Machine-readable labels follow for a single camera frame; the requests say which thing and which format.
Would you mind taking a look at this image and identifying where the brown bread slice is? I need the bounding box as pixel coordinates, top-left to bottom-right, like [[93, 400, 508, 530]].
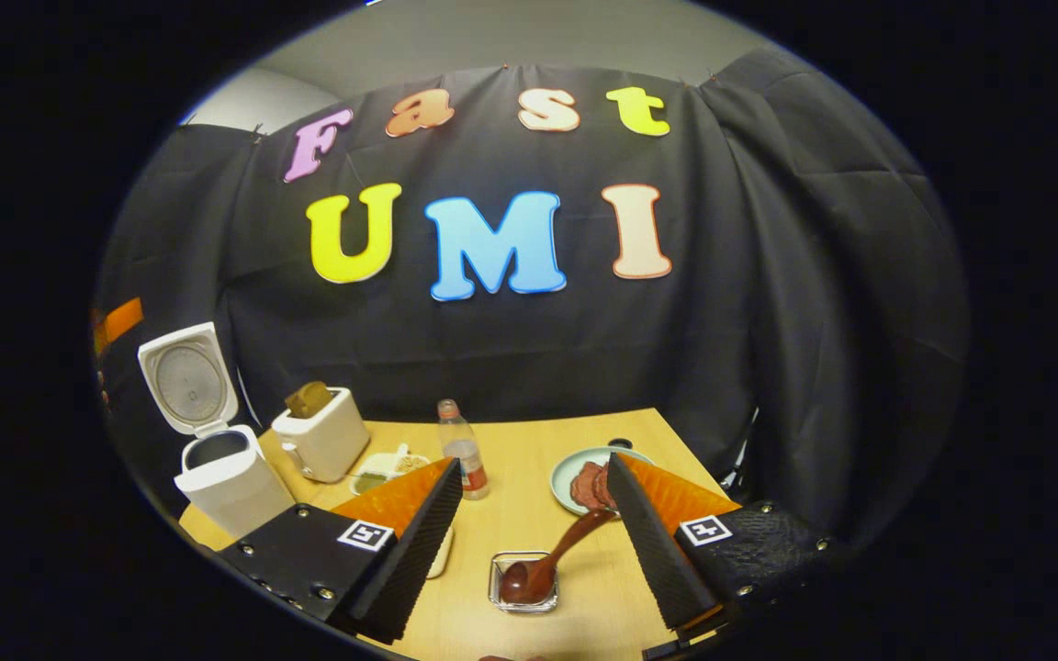
[[285, 380, 335, 420]]

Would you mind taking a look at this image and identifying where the black backdrop cloth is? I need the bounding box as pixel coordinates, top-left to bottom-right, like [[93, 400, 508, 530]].
[[93, 46, 969, 552]]

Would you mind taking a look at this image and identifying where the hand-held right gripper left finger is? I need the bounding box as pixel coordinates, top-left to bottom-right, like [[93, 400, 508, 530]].
[[215, 456, 464, 644]]

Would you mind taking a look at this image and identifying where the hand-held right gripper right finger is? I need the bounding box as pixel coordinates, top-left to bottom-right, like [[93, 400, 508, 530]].
[[604, 452, 851, 634]]

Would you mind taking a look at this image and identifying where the pale green plate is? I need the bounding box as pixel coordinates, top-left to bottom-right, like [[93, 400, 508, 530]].
[[551, 446, 657, 517]]

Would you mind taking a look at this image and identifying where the clear plastic water bottle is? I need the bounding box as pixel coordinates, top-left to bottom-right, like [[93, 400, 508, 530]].
[[437, 398, 491, 501]]

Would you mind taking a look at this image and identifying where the brown wooden spoon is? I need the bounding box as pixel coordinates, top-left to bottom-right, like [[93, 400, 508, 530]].
[[500, 508, 617, 605]]

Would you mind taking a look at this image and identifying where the white divided bean dish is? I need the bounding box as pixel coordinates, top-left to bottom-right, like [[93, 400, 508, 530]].
[[348, 443, 433, 497]]

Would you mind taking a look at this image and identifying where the silver chopstick holder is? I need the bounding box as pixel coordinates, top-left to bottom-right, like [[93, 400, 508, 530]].
[[489, 551, 559, 614]]

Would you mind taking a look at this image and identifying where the clear box of white rice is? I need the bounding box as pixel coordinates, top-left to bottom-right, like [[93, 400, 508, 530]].
[[426, 525, 455, 579]]

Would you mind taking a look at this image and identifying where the white toaster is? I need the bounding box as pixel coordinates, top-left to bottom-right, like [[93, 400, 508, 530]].
[[270, 386, 371, 485]]

